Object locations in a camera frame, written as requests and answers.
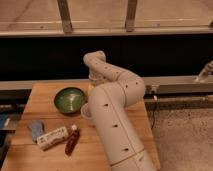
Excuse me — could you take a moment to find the green ceramic bowl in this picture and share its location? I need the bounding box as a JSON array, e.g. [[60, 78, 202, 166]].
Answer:
[[54, 87, 86, 114]]

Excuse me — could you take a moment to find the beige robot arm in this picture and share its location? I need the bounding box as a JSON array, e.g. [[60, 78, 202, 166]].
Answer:
[[83, 51, 157, 171]]

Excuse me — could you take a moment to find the white rectangular box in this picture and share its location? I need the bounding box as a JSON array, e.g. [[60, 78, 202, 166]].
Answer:
[[37, 126, 69, 150]]

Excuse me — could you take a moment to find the left metal frame leg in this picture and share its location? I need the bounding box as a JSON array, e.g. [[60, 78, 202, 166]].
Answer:
[[57, 0, 73, 34]]

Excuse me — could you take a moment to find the metal frame leg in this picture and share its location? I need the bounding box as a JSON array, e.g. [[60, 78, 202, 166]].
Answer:
[[125, 0, 138, 32], [57, 0, 73, 34]]

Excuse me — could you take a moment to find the right metal frame leg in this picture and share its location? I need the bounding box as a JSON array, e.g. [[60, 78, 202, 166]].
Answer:
[[125, 0, 138, 32]]

